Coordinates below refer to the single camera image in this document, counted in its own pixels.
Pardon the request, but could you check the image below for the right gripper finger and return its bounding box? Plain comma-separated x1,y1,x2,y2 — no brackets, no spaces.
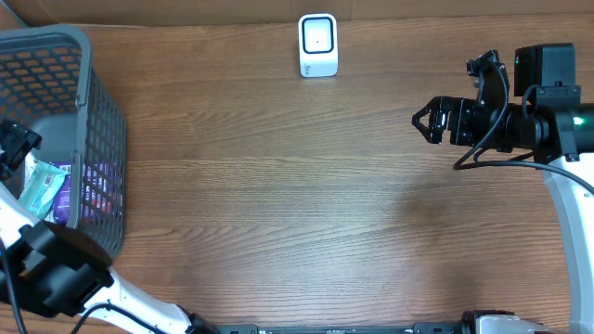
412,97,439,123
413,122,441,144

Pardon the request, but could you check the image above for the teal wet wipes packet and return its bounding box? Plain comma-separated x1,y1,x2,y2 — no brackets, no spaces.
19,161,69,220

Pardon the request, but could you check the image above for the purple sanitary pad pack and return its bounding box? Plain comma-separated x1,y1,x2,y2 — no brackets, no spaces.
52,162,71,225

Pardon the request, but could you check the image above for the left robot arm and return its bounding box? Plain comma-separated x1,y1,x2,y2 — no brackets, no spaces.
1,119,220,333

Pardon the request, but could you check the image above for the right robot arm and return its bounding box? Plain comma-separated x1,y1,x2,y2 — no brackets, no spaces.
412,43,593,333

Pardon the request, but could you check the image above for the white barcode scanner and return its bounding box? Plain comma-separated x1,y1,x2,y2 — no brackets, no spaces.
298,13,339,78

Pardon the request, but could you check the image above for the grey plastic mesh basket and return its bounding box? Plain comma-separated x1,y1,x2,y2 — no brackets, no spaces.
1,24,127,257

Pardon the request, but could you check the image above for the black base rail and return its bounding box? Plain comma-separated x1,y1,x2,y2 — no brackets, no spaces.
215,321,479,334

